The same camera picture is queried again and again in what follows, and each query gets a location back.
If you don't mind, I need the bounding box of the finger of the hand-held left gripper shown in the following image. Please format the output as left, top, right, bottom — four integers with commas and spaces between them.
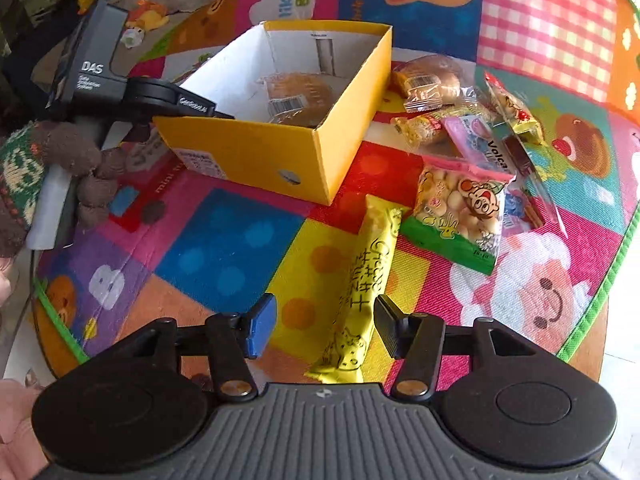
172, 89, 236, 121
120, 121, 157, 145

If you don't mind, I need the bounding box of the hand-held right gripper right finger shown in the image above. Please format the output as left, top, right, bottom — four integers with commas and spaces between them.
372, 294, 541, 403

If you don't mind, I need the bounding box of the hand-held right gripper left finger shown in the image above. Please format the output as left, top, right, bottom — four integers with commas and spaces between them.
117, 292, 278, 403

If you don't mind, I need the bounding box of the long yellow snack packet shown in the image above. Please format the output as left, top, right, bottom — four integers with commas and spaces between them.
304, 194, 412, 386

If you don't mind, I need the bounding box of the yellow cardboard box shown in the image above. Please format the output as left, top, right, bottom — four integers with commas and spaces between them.
152, 20, 393, 207

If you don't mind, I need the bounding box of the bread bun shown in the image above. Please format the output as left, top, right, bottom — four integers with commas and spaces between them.
260, 72, 336, 126
391, 54, 483, 113

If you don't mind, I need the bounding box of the green biscuit bag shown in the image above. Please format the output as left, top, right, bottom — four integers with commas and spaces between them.
399, 156, 516, 276

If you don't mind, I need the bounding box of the blue snack packet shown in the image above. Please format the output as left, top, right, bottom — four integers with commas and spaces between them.
502, 185, 543, 233

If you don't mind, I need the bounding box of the small yellow snack packet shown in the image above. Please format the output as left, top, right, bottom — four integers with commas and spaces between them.
391, 107, 493, 151

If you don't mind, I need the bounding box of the pink snack packet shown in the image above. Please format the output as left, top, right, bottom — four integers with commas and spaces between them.
442, 116, 516, 173

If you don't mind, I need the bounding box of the clear chocolate packet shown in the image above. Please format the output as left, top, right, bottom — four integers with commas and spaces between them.
502, 135, 568, 238

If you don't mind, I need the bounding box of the red yellow biscuit packet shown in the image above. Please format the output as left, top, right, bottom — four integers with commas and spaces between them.
482, 71, 543, 145

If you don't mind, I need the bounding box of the person's left hand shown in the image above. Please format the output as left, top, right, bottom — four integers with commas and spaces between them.
0, 121, 128, 258

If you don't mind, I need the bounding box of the orange plush toy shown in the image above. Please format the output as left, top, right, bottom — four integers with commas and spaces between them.
125, 1, 171, 31

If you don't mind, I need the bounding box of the colourful cartoon play mat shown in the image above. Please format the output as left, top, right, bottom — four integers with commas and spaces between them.
30, 0, 640, 366

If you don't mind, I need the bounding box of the person's pink clothing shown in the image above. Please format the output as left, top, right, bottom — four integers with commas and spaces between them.
0, 379, 51, 480

